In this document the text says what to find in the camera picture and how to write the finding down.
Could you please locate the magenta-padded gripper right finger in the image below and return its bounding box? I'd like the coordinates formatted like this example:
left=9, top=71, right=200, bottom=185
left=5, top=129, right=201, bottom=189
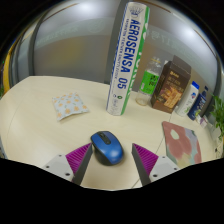
left=131, top=142, right=182, bottom=187

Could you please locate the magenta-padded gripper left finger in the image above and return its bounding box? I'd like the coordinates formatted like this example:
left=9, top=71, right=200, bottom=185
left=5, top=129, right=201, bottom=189
left=42, top=142, right=94, bottom=186

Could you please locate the blue and black computer mouse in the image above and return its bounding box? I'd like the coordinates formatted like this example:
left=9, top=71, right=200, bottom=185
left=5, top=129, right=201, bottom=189
left=90, top=130, right=125, bottom=167

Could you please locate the pink floral print mouse pad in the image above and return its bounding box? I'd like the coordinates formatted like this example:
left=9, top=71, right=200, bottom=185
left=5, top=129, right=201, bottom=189
left=161, top=120, right=203, bottom=170

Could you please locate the small floral print pillow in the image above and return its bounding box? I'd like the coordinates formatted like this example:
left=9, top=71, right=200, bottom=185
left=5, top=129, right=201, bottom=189
left=51, top=92, right=90, bottom=122

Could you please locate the white bottle with blue cap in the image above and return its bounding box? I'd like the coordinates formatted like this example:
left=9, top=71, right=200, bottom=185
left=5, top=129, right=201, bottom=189
left=175, top=80, right=201, bottom=118

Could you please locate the dark blue pump bottle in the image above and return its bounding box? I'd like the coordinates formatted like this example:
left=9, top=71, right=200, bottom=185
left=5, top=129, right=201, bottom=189
left=186, top=85, right=209, bottom=121

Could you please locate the brown cardboard box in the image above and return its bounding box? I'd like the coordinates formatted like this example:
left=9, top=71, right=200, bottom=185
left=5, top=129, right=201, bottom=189
left=150, top=54, right=193, bottom=115

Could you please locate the green potted plant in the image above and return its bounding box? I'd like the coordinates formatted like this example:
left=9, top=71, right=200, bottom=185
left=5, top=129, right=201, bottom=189
left=210, top=94, right=224, bottom=141

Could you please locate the clear bottle with green label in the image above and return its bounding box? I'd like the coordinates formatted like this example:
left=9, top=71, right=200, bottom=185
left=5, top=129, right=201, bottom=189
left=135, top=56, right=163, bottom=107

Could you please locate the white shuttlecock tube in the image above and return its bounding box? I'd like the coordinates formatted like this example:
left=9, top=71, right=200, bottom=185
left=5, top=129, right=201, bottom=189
left=105, top=1, right=151, bottom=117

